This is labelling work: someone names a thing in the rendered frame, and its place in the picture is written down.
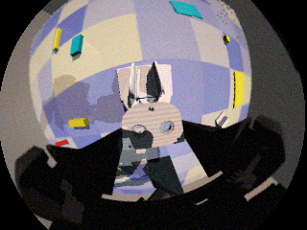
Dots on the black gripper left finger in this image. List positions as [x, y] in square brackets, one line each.
[98, 163]

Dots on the red thin rod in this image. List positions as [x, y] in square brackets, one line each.
[61, 143]

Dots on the small yellow block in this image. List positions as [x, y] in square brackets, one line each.
[82, 122]

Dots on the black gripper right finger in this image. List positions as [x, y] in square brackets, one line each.
[212, 144]

